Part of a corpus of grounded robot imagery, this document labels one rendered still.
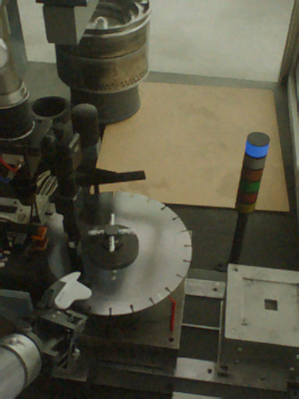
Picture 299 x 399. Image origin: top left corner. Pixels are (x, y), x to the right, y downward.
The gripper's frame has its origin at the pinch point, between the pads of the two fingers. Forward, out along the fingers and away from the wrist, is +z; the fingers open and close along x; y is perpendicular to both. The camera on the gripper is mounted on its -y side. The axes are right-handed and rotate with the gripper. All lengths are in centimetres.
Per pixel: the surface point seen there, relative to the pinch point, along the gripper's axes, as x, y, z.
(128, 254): 7.0, 4.8, 15.6
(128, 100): 34, -24, 79
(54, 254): 3.4, -9.8, 12.1
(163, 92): 38, -19, 99
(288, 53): 61, 19, 113
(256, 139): 35.0, 23.4, 21.6
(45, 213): 5.2, -22.5, 31.3
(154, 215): 13.4, 5.6, 26.9
